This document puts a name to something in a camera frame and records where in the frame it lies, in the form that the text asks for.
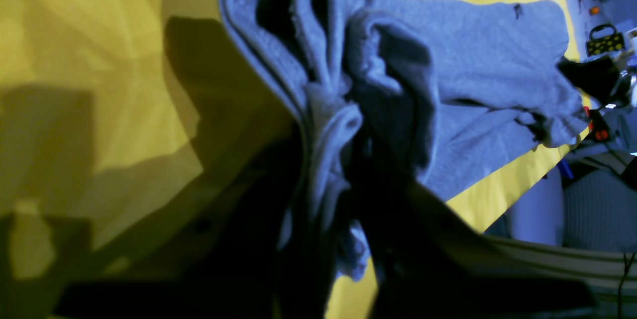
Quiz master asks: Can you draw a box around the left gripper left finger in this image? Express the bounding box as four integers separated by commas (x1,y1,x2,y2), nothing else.
55,125,302,319

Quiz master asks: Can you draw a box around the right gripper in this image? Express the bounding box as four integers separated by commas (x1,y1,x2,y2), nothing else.
557,50,637,108

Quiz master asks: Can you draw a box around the yellow table cloth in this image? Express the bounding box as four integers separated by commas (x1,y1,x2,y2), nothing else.
0,0,593,319

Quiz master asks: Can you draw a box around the grey t-shirt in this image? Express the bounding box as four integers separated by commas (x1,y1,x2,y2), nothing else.
219,0,587,280

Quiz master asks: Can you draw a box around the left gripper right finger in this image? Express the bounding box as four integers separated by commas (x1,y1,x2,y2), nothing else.
350,130,595,319

